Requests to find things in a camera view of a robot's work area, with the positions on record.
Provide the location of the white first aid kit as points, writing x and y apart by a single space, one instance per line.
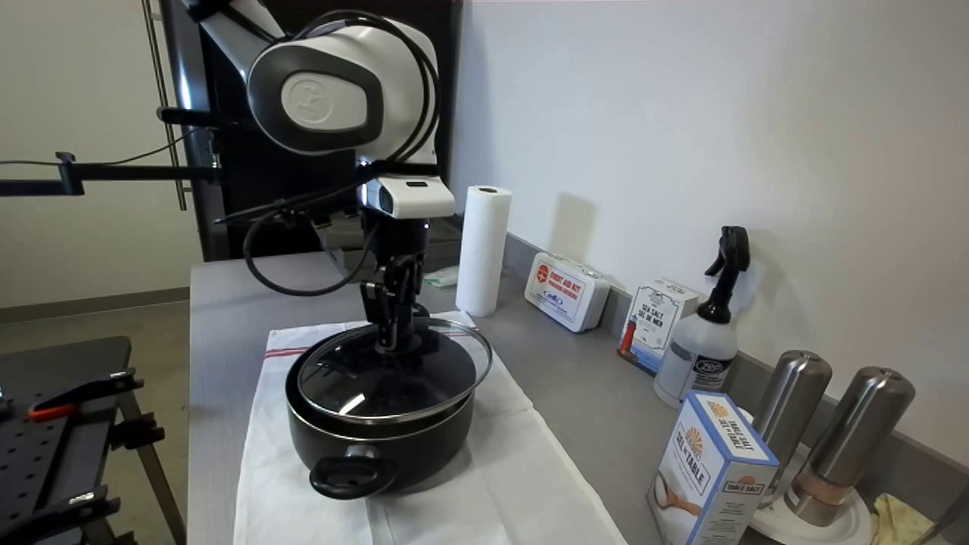
564 292

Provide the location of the black pot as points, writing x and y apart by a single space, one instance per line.
395 455

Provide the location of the blue and white salt box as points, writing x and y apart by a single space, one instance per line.
713 474

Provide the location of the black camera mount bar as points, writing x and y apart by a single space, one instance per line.
123 175

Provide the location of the black clamp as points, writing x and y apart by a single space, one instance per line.
60 516

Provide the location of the white carton with red print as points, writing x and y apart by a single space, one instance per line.
654 323

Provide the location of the white paper towel roll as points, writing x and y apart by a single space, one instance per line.
483 253

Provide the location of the white towel with red stripes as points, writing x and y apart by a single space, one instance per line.
502 486

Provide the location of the black backdrop panel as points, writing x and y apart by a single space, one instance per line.
201 221

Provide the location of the white plate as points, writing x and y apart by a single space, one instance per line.
847 531

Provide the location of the steel grinder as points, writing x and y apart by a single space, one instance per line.
790 395
857 433

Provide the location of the yellow cloth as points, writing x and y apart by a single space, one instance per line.
896 518

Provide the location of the clear spray bottle black trigger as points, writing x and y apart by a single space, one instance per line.
696 353

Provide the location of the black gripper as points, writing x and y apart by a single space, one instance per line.
401 239

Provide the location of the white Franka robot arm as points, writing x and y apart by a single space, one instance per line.
313 100

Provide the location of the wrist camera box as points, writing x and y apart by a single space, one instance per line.
409 198

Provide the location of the black perforated work table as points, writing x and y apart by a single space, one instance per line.
49 455

